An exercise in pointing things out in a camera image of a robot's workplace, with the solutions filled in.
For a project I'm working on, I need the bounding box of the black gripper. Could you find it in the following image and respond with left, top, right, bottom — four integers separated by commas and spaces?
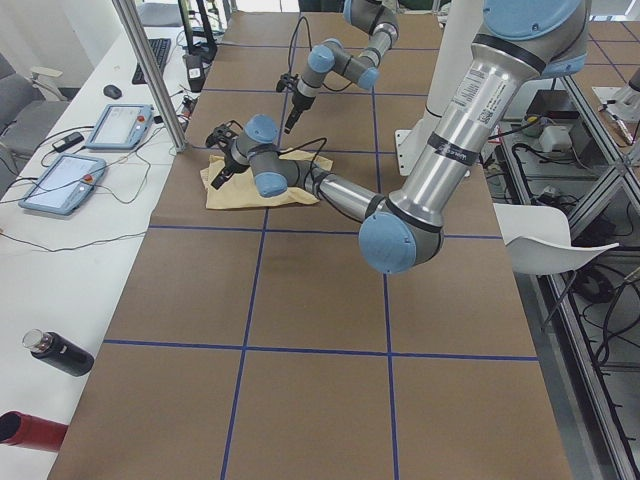
284, 90, 315, 134
205, 120, 250, 190

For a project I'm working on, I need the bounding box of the beige long sleeve shirt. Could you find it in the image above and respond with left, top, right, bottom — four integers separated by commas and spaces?
200, 155, 319, 210

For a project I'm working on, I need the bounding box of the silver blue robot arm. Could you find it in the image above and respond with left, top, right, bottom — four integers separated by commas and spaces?
206, 1, 591, 274
276, 1, 399, 133

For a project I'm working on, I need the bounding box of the upper teach pendant tablet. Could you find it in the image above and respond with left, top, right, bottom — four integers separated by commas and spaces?
85, 104, 153, 151

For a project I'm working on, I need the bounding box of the teach pendant tablet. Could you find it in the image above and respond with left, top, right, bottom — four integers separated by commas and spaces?
85, 104, 153, 151
18, 154, 107, 216

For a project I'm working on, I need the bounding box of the black keyboard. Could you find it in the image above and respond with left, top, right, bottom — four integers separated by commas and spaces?
131, 37, 173, 85

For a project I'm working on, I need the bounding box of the black computer mouse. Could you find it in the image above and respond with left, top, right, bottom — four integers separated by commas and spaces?
103, 84, 122, 100

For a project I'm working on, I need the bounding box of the lower teach pendant tablet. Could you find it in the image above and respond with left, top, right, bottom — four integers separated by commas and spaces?
18, 154, 107, 216

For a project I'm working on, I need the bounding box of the black water bottle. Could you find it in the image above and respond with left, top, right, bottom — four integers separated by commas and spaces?
22, 329, 94, 377

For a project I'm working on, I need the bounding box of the red cylinder bottle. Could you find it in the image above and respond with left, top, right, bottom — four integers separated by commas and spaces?
1, 411, 68, 452

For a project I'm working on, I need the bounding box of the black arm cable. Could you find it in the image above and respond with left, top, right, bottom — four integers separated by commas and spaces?
272, 137, 331, 194
287, 15, 361, 94

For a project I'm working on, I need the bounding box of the aluminium frame post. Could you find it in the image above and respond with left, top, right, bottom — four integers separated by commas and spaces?
112, 0, 187, 153

